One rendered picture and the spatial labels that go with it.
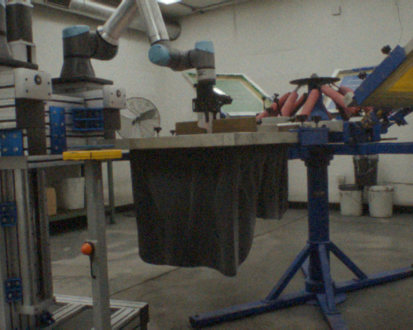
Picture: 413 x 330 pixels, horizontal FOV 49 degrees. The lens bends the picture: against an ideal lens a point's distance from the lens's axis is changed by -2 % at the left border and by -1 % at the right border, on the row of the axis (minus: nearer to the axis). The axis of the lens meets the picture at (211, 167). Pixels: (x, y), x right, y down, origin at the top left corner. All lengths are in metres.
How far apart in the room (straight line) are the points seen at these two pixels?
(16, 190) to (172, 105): 5.81
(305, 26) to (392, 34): 1.15
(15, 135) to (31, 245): 0.50
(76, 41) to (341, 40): 4.66
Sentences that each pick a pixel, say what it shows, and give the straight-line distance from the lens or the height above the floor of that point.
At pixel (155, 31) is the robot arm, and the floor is 1.38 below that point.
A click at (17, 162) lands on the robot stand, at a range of 1.69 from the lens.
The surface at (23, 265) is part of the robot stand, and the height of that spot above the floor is 0.52.
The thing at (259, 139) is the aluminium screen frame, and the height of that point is 0.97.
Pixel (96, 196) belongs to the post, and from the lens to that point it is 1.45.
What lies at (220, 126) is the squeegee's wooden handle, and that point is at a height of 1.02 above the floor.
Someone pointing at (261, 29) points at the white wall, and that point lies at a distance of 6.76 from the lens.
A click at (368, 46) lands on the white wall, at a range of 6.16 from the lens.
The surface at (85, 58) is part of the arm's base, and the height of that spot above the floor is 1.34.
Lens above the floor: 0.96
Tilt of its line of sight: 3 degrees down
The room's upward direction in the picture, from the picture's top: 2 degrees counter-clockwise
